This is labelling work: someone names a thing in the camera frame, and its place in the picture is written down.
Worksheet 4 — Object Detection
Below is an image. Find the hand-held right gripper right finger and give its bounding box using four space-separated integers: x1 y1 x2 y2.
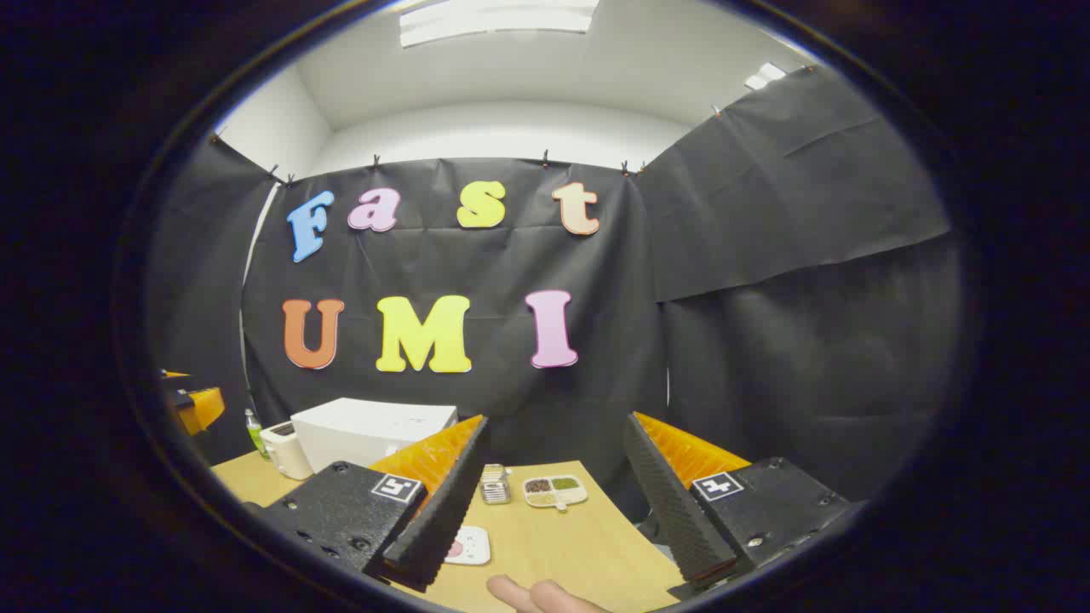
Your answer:
623 412 855 592

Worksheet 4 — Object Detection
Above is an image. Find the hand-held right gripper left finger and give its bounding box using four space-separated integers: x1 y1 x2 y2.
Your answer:
245 415 491 592

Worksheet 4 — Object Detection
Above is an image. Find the white plate with pink food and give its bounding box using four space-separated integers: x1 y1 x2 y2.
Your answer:
443 525 492 566

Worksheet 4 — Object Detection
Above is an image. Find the white microwave oven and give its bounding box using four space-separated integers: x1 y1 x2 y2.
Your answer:
291 398 459 474

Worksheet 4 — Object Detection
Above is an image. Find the clear glass jar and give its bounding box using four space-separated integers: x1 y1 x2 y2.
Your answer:
479 464 512 505

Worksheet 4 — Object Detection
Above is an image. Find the white toaster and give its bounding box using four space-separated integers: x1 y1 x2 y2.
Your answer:
260 421 314 481

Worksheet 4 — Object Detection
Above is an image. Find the divided seasoning tray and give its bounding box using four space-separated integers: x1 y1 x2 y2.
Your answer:
523 475 588 512

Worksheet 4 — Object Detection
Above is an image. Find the black backdrop cloth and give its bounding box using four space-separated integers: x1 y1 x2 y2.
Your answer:
149 66 963 512

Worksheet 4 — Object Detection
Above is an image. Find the long ceiling light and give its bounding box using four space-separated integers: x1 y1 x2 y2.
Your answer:
400 0 600 48

